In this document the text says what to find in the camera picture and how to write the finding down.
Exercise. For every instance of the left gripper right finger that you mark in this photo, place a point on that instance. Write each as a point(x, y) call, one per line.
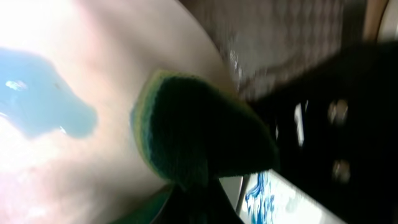
point(218, 207)

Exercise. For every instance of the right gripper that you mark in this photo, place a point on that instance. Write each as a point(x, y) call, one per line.
point(337, 132)

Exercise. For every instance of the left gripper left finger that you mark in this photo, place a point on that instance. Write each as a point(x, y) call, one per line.
point(175, 210)

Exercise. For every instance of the white plate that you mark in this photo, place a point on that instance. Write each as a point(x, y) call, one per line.
point(269, 198)
point(71, 71)

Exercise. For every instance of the green scrubbing sponge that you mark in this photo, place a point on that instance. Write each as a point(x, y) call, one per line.
point(190, 132)

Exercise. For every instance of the dark brown serving tray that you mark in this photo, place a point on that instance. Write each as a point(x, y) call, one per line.
point(267, 43)

